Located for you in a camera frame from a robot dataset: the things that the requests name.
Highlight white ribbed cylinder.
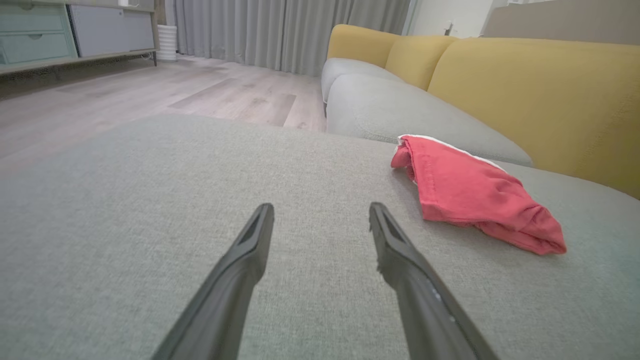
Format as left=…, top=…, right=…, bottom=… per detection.
left=157, top=24, right=179, bottom=63

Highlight grey sofa back cushion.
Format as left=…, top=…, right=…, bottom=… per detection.
left=326, top=74, right=535, bottom=167

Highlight red shorts white trim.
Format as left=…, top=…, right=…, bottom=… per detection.
left=390, top=134, right=568, bottom=256

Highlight beige upholstered panel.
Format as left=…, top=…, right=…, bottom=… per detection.
left=482, top=0, right=640, bottom=46

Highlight grey pleated curtain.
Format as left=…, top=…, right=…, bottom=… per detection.
left=172, top=0, right=413, bottom=77

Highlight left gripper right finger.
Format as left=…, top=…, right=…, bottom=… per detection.
left=368, top=201, right=501, bottom=360

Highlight low cabinet mint grey fronts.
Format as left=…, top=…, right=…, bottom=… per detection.
left=0, top=0, right=159, bottom=77

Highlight large grey sofa seat cushion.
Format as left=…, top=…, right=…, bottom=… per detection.
left=0, top=114, right=640, bottom=360

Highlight large yellow sofa back cushion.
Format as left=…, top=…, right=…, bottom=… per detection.
left=427, top=37, right=640, bottom=200

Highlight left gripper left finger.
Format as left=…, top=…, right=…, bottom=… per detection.
left=150, top=202, right=276, bottom=360

